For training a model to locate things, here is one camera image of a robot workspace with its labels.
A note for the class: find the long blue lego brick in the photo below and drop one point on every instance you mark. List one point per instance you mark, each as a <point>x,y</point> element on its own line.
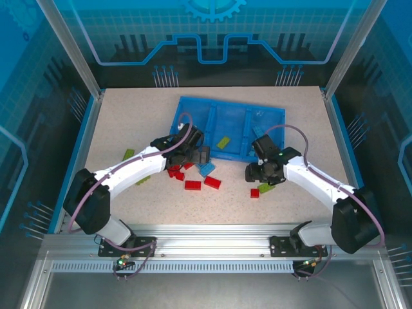
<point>257,131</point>
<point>200,167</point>
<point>209,170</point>

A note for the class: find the long red lego brick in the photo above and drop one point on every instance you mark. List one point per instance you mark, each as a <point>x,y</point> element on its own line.
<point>192,185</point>
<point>188,166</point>
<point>212,182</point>

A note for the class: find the long green lego brick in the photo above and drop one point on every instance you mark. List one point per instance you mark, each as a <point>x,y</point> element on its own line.
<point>224,142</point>
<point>143,181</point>
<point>264,189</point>
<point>128,154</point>

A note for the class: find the small red lego brick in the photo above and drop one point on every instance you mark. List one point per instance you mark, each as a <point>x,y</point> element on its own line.
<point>171,174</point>
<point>180,176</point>
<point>254,193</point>

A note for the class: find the blue three-compartment plastic bin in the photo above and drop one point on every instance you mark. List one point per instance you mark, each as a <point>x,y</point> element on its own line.
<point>231,119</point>

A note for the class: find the small connector module with LED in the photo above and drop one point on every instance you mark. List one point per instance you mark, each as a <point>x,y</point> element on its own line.
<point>122,262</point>
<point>310,263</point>

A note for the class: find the grey metal tray panel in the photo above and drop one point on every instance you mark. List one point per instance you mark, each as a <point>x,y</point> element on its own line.
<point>209,289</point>

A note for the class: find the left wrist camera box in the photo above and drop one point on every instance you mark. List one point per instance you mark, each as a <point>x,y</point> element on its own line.
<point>181,126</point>

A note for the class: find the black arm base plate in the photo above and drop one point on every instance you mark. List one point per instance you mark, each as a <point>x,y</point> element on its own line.
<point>278,246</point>
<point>104,249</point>

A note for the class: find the side frame rail blue trim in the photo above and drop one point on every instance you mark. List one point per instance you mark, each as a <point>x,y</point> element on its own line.
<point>86,135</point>
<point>342,135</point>

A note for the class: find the wide aluminium mounting rail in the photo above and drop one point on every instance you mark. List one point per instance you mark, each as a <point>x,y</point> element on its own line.
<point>212,241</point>

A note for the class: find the aluminium frame post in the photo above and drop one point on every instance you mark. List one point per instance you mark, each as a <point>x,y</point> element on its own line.
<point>78,54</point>
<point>352,48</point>

